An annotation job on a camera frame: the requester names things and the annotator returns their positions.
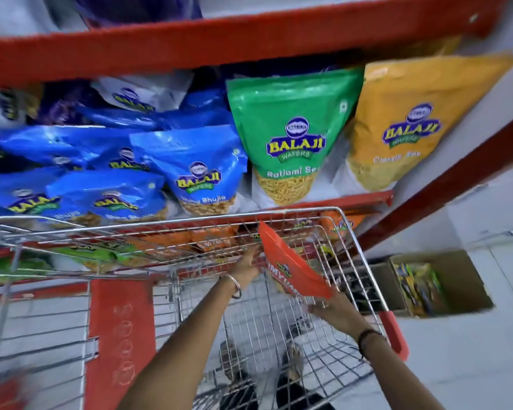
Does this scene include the person's left hand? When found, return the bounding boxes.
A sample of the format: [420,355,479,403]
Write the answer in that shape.
[227,244,262,292]

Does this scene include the person's right hand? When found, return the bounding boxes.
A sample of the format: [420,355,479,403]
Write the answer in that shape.
[306,289,374,339]

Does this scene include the orange snack pouch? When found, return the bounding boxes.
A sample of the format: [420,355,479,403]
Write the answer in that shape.
[258,220,335,300]

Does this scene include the person's right forearm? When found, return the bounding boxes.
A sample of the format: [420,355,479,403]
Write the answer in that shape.
[361,335,446,410]

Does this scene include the person's left forearm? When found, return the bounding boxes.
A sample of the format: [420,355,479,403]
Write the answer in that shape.
[117,281,239,410]

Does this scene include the silver bangle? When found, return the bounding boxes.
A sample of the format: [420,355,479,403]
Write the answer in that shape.
[219,273,243,300]

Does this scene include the row of orange snack packets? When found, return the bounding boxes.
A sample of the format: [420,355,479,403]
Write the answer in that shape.
[128,210,369,262]

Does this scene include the black wrist band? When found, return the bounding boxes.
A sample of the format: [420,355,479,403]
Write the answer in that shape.
[357,328,384,361]

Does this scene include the person's right shoe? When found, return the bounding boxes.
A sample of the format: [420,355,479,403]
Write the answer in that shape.
[281,341,306,382]

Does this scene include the person's shoe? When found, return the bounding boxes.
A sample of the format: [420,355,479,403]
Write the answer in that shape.
[281,341,306,382]
[219,341,251,382]

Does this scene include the red cart corner bumper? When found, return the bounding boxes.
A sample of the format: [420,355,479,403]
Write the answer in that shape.
[378,311,410,362]

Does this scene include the colourful packets in box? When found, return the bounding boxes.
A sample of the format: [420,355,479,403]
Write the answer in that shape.
[394,262,449,317]

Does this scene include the person's left shoe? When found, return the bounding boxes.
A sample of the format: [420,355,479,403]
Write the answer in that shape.
[219,341,251,382]

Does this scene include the green snack packet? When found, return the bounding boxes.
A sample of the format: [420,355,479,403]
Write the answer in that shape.
[226,67,365,210]

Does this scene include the cardboard box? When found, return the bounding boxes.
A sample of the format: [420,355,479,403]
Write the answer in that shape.
[369,250,495,319]

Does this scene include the pile of blue snack packets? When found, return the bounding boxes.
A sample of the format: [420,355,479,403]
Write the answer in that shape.
[0,87,249,227]

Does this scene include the red cart seat flap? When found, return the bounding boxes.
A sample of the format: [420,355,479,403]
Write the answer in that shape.
[85,277,157,410]

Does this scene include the row of light green packets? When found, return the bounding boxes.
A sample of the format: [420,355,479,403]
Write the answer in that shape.
[0,242,131,287]

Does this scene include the white snack packet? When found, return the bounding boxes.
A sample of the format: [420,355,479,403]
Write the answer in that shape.
[91,71,194,114]

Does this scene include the yellow snack packet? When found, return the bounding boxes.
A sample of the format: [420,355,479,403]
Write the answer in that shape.
[333,53,513,196]

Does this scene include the red metal shelf rack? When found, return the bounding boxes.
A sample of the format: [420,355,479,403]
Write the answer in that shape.
[0,0,513,312]

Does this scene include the dark purple snack packet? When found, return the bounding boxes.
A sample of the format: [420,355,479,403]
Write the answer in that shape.
[38,82,95,125]

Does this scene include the purple packets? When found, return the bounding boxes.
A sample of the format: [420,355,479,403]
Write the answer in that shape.
[74,0,202,27]

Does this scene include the wire shopping cart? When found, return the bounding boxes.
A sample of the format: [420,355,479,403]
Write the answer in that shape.
[0,206,409,410]

